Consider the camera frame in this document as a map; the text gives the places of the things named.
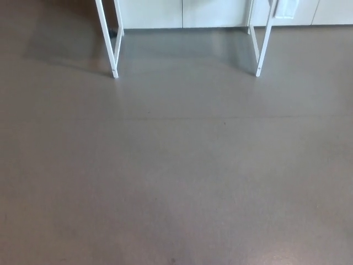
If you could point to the white cabinet front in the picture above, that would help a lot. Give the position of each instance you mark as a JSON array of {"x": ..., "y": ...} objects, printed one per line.
[{"x": 193, "y": 12}]

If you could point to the white metal table leg frame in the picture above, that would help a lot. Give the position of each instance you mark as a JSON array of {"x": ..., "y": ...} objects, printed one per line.
[
  {"x": 112, "y": 52},
  {"x": 262, "y": 52}
]

